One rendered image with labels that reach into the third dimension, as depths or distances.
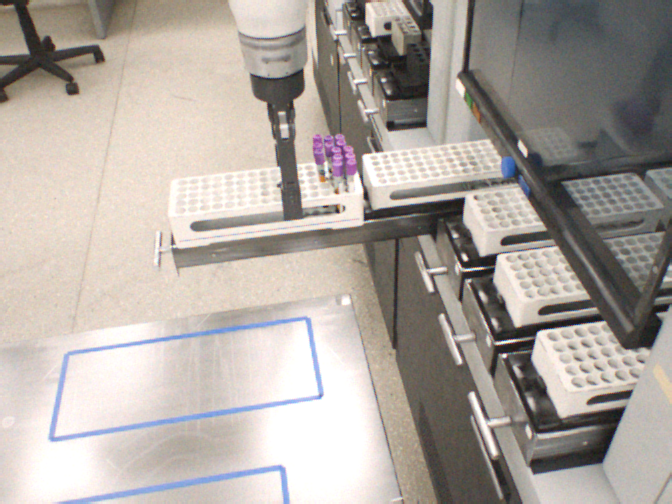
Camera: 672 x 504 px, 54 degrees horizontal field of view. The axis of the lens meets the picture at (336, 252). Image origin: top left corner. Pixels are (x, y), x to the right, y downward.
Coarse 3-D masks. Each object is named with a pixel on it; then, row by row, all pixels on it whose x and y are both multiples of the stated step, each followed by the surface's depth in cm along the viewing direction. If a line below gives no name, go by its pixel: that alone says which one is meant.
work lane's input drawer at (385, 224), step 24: (384, 216) 114; (408, 216) 113; (432, 216) 114; (240, 240) 111; (264, 240) 112; (288, 240) 113; (312, 240) 114; (336, 240) 114; (360, 240) 115; (384, 240) 116; (192, 264) 113
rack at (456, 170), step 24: (456, 144) 119; (480, 144) 120; (384, 168) 115; (408, 168) 114; (432, 168) 115; (456, 168) 113; (480, 168) 113; (384, 192) 111; (408, 192) 118; (432, 192) 118; (456, 192) 118; (480, 192) 115
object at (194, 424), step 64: (192, 320) 95; (256, 320) 95; (320, 320) 94; (0, 384) 88; (64, 384) 87; (128, 384) 87; (192, 384) 86; (256, 384) 86; (320, 384) 85; (0, 448) 80; (64, 448) 80; (128, 448) 80; (192, 448) 79; (256, 448) 79; (320, 448) 78; (384, 448) 78
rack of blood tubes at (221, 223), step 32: (192, 192) 102; (224, 192) 101; (256, 192) 101; (320, 192) 100; (192, 224) 105; (224, 224) 105; (256, 224) 104; (288, 224) 101; (320, 224) 102; (352, 224) 103
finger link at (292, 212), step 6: (282, 192) 96; (300, 192) 97; (282, 198) 97; (300, 198) 98; (282, 204) 98; (300, 204) 98; (288, 210) 99; (294, 210) 99; (300, 210) 99; (288, 216) 99; (294, 216) 100; (300, 216) 100
